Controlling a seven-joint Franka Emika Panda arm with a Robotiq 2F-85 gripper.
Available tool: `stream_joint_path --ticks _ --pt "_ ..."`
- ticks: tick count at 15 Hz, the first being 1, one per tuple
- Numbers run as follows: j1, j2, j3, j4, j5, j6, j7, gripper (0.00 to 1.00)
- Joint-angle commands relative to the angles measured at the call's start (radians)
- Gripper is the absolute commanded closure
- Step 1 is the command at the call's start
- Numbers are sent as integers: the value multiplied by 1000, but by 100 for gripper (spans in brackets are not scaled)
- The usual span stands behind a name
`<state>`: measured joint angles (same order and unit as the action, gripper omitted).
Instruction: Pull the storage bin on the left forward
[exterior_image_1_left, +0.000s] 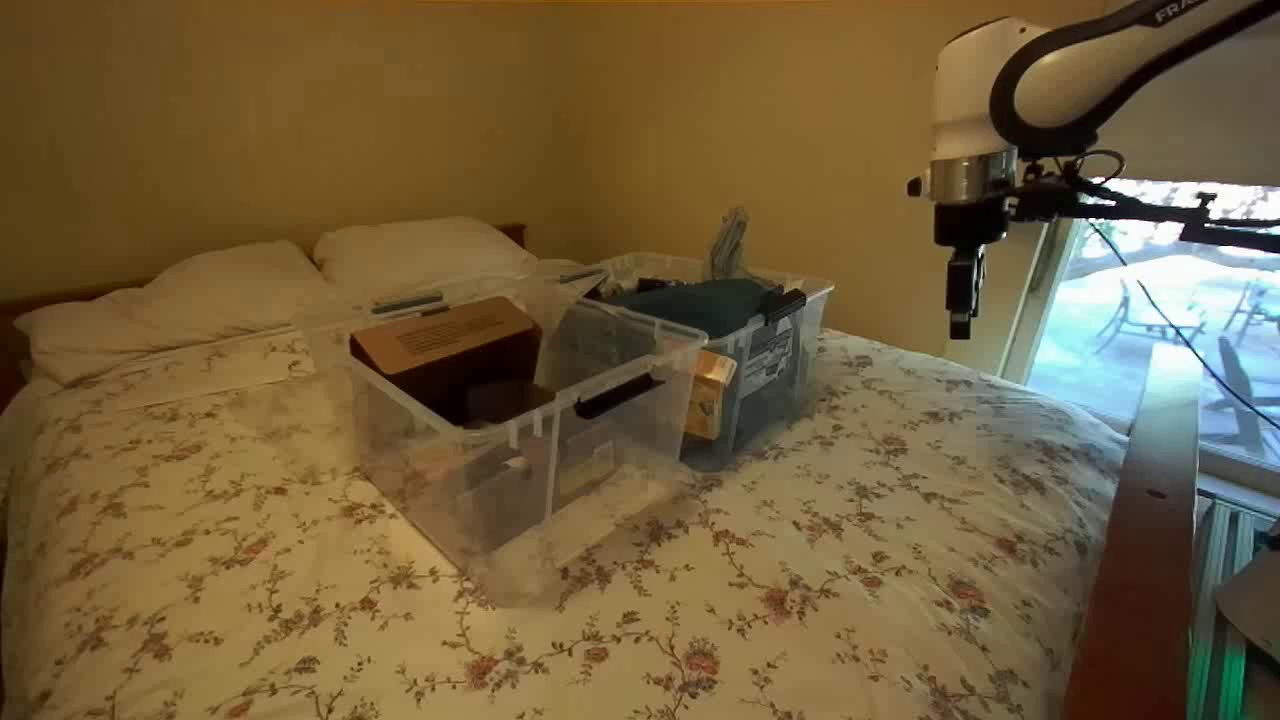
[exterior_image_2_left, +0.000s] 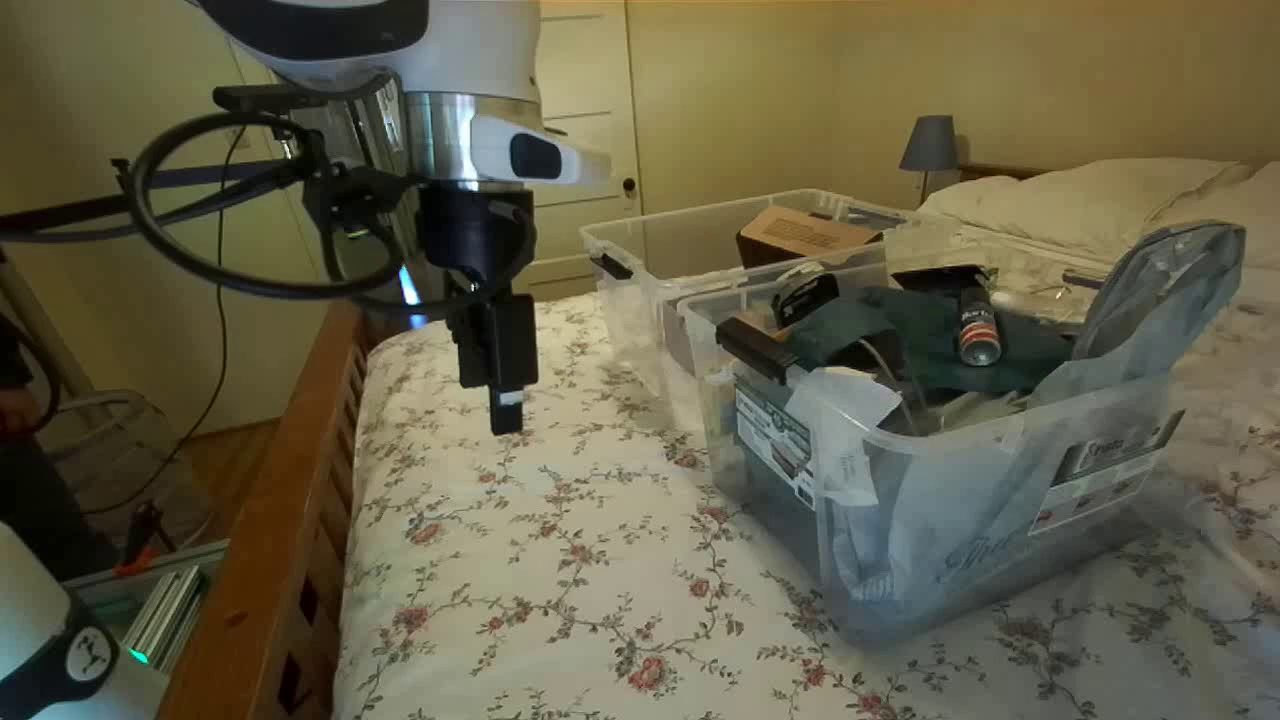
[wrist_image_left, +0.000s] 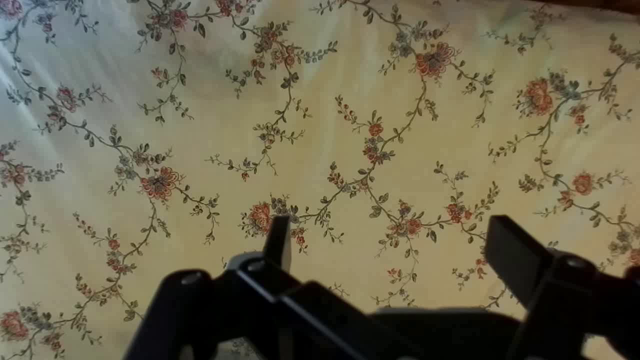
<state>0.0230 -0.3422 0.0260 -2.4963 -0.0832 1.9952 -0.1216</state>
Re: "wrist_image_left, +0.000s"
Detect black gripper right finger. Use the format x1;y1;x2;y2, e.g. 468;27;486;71
482;214;640;360

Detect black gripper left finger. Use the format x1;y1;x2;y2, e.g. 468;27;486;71
123;214;402;360

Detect floral bed sheet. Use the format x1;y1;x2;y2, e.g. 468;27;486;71
0;0;640;360

